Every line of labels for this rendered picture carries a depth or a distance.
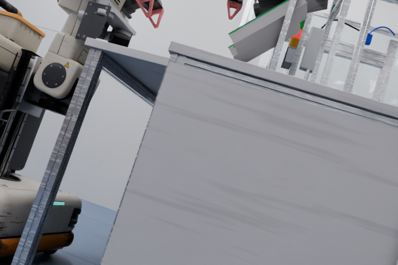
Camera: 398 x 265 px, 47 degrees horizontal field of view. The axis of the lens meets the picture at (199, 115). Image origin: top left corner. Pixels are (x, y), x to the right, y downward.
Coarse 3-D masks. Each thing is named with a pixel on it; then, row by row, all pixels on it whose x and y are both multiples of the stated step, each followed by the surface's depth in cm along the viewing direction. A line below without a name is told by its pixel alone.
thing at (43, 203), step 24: (96, 72) 157; (120, 72) 176; (72, 96) 155; (144, 96) 204; (72, 120) 153; (72, 144) 155; (48, 168) 151; (48, 192) 150; (48, 216) 152; (24, 240) 148; (24, 264) 146
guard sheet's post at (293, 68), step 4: (312, 12) 224; (308, 16) 224; (312, 16) 223; (308, 20) 224; (304, 24) 223; (308, 24) 223; (304, 28) 223; (308, 28) 223; (304, 32) 223; (304, 36) 222; (300, 40) 222; (304, 40) 222; (300, 44) 222; (300, 48) 221; (296, 52) 221; (300, 52) 221; (296, 56) 221; (296, 60) 221; (292, 64) 220; (296, 64) 220; (292, 68) 220; (296, 68) 220; (292, 72) 220
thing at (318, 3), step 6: (306, 0) 170; (312, 0) 171; (318, 0) 172; (324, 0) 172; (258, 6) 173; (312, 6) 176; (318, 6) 176; (324, 6) 177; (258, 12) 176; (264, 12) 176
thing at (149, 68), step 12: (96, 48) 156; (108, 48) 154; (120, 48) 153; (120, 60) 163; (132, 60) 157; (144, 60) 151; (156, 60) 150; (168, 60) 149; (132, 72) 178; (144, 72) 171; (156, 72) 163; (144, 84) 196; (156, 84) 187
